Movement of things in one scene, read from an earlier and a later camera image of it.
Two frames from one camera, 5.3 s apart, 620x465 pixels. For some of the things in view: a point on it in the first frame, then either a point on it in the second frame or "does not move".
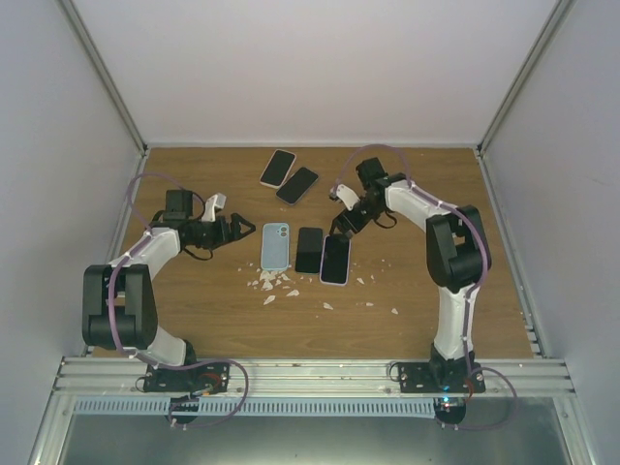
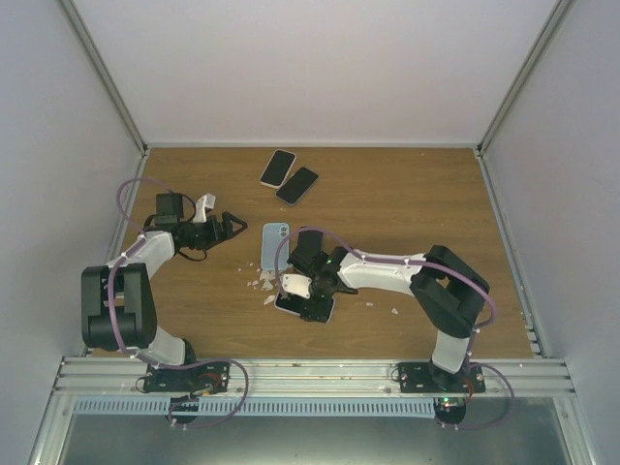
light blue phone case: x=275 y=246 does not move
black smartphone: x=309 y=249 does not move
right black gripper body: x=358 y=224 → x=313 y=311
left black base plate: x=194 y=380 does not move
